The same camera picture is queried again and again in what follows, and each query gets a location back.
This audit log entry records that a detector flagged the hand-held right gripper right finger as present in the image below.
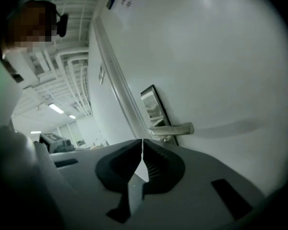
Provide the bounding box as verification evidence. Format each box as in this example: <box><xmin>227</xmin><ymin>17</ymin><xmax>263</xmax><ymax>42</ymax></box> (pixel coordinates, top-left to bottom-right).
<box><xmin>142</xmin><ymin>139</ymin><xmax>267</xmax><ymax>230</ymax></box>

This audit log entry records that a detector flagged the white door frame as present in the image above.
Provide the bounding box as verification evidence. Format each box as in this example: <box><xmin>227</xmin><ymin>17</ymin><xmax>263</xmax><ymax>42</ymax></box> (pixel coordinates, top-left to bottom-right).
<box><xmin>93</xmin><ymin>15</ymin><xmax>147</xmax><ymax>141</ymax></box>

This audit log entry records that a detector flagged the person's head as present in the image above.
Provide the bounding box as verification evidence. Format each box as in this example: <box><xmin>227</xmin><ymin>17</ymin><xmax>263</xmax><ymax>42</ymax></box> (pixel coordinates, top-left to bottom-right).
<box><xmin>1</xmin><ymin>0</ymin><xmax>58</xmax><ymax>55</ymax></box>

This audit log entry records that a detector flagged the white door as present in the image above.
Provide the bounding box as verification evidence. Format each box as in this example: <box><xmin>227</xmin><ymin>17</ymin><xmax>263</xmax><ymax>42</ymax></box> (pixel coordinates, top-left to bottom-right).
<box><xmin>96</xmin><ymin>0</ymin><xmax>288</xmax><ymax>197</ymax></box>

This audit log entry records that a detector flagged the silver door handle lock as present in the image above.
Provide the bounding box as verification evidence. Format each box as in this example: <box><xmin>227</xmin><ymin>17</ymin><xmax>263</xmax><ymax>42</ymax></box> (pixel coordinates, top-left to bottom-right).
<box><xmin>140</xmin><ymin>84</ymin><xmax>195</xmax><ymax>146</ymax></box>

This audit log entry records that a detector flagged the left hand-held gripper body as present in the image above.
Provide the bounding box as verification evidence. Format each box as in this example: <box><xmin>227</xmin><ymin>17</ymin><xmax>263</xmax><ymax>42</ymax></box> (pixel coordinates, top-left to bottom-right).
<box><xmin>39</xmin><ymin>132</ymin><xmax>76</xmax><ymax>154</ymax></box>

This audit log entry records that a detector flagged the black head-mounted camera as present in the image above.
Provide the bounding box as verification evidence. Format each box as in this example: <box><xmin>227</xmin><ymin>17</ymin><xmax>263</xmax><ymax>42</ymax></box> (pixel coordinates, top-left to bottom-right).
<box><xmin>54</xmin><ymin>11</ymin><xmax>70</xmax><ymax>38</ymax></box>

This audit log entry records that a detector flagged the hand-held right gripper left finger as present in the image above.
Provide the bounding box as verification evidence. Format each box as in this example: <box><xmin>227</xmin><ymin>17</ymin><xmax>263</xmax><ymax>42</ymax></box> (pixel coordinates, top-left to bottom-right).
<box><xmin>49</xmin><ymin>139</ymin><xmax>144</xmax><ymax>230</ymax></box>

